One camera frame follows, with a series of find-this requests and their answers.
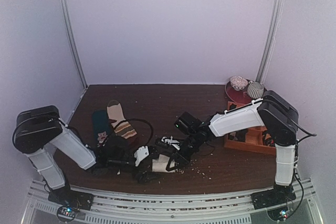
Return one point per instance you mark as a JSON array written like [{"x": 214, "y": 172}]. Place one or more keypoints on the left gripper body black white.
[{"x": 146, "y": 163}]

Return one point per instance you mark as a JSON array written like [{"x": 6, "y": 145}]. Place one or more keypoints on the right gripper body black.
[{"x": 181, "y": 153}]

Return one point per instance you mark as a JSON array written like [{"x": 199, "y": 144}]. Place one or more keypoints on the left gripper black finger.
[
  {"x": 145, "y": 177},
  {"x": 146, "y": 166}
]

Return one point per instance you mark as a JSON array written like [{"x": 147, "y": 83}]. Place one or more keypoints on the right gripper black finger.
[
  {"x": 170, "y": 166},
  {"x": 181, "y": 161}
]

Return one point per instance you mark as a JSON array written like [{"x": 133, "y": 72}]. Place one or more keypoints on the cream white sock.
[{"x": 159, "y": 165}]

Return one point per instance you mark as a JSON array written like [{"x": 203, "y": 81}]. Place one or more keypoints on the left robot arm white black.
[{"x": 39, "y": 127}]

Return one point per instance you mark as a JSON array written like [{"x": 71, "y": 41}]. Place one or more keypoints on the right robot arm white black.
[{"x": 278, "y": 116}]

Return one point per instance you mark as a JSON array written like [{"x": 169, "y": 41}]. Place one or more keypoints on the beige brown striped sock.
[{"x": 117, "y": 120}]

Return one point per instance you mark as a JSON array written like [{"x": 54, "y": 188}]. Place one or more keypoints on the dark teal monkey sock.
[{"x": 101, "y": 126}]

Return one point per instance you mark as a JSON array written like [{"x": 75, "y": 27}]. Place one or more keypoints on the orange wooden compartment box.
[{"x": 253, "y": 139}]

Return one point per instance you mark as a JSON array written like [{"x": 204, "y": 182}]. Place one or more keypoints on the red round tray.
[{"x": 240, "y": 96}]

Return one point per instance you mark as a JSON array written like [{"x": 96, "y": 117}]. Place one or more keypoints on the white patterned bowl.
[{"x": 238, "y": 83}]

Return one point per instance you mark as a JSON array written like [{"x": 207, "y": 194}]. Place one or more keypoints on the grey striped cup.
[{"x": 255, "y": 90}]

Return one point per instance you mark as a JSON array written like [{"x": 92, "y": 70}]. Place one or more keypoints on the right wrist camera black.
[{"x": 187, "y": 123}]

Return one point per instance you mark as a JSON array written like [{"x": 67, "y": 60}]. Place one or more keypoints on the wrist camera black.
[
  {"x": 187, "y": 123},
  {"x": 115, "y": 149}
]

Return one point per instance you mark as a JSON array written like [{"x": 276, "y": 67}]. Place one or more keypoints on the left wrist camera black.
[{"x": 115, "y": 149}]

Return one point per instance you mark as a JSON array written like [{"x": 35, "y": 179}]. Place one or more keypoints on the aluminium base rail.
[{"x": 114, "y": 207}]

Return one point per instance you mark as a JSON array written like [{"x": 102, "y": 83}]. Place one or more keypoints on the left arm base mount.
[{"x": 71, "y": 198}]

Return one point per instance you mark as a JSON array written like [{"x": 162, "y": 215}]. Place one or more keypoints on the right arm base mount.
[{"x": 272, "y": 197}]

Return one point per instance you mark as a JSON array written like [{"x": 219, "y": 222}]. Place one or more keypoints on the left aluminium frame post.
[{"x": 72, "y": 43}]

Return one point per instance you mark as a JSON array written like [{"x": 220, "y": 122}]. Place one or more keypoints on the aluminium frame post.
[
  {"x": 270, "y": 41},
  {"x": 72, "y": 43}
]

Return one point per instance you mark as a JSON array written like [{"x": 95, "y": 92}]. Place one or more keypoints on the right aluminium frame post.
[{"x": 270, "y": 41}]

